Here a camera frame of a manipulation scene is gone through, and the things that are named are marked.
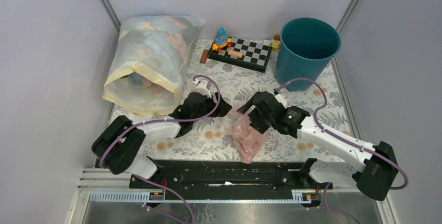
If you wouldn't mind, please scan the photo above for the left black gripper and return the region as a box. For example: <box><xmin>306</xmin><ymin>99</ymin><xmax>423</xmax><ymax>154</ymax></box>
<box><xmin>191</xmin><ymin>92</ymin><xmax>232</xmax><ymax>123</ymax></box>

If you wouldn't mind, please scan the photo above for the pink trash bag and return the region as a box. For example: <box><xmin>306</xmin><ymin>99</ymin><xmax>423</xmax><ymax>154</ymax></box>
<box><xmin>228</xmin><ymin>104</ymin><xmax>267</xmax><ymax>164</ymax></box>

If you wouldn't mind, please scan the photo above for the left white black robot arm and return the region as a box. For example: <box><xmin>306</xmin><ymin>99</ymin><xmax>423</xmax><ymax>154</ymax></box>
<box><xmin>91</xmin><ymin>92</ymin><xmax>232</xmax><ymax>188</ymax></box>

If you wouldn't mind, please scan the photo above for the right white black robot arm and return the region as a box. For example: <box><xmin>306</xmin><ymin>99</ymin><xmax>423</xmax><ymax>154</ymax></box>
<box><xmin>237</xmin><ymin>92</ymin><xmax>398</xmax><ymax>201</ymax></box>

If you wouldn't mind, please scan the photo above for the teal plastic trash bin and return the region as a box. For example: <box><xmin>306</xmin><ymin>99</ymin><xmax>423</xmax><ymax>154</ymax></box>
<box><xmin>275</xmin><ymin>18</ymin><xmax>341</xmax><ymax>84</ymax></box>

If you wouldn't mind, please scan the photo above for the reddish brown wooden block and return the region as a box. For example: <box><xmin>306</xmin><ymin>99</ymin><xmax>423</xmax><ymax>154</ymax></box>
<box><xmin>200</xmin><ymin>49</ymin><xmax>210</xmax><ymax>64</ymax></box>

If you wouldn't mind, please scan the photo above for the large translucent plastic bag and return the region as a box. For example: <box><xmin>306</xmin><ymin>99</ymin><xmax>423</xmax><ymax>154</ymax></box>
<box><xmin>103</xmin><ymin>15</ymin><xmax>206</xmax><ymax>115</ymax></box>

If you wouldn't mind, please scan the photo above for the black white checkerboard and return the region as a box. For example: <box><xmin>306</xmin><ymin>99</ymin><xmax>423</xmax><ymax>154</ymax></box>
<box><xmin>208</xmin><ymin>37</ymin><xmax>272</xmax><ymax>73</ymax></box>

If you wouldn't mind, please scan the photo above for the light wooden block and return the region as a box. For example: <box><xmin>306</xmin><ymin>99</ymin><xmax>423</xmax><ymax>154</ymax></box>
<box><xmin>227</xmin><ymin>50</ymin><xmax>243</xmax><ymax>59</ymax></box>

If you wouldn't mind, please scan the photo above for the yellow toy figure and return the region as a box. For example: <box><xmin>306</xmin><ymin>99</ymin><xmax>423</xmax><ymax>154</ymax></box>
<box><xmin>271</xmin><ymin>35</ymin><xmax>280</xmax><ymax>51</ymax></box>

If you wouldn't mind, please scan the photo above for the colourful toy block train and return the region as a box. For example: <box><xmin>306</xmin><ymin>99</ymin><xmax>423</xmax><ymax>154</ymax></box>
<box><xmin>212</xmin><ymin>27</ymin><xmax>232</xmax><ymax>53</ymax></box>

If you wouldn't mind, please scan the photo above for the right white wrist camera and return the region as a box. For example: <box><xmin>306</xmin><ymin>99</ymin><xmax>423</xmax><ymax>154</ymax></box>
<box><xmin>274</xmin><ymin>91</ymin><xmax>287</xmax><ymax>107</ymax></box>

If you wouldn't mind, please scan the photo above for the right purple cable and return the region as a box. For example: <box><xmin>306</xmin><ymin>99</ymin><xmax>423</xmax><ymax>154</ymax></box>
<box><xmin>274</xmin><ymin>78</ymin><xmax>410</xmax><ymax>191</ymax></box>

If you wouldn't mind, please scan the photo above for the purple cable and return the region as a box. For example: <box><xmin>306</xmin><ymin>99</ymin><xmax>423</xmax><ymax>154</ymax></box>
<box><xmin>98</xmin><ymin>74</ymin><xmax>222</xmax><ymax>170</ymax></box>
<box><xmin>274</xmin><ymin>78</ymin><xmax>410</xmax><ymax>191</ymax></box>

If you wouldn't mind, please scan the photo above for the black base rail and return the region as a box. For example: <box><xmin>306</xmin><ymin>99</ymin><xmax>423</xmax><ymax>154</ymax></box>
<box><xmin>151</xmin><ymin>158</ymin><xmax>327</xmax><ymax>191</ymax></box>

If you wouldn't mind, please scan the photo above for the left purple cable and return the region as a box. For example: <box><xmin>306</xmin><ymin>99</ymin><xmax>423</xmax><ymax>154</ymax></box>
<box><xmin>98</xmin><ymin>74</ymin><xmax>222</xmax><ymax>170</ymax></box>

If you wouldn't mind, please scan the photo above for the aluminium frame rail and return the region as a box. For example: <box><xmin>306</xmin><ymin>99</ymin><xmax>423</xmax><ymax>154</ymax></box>
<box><xmin>78</xmin><ymin>169</ymin><xmax>322</xmax><ymax>206</ymax></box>

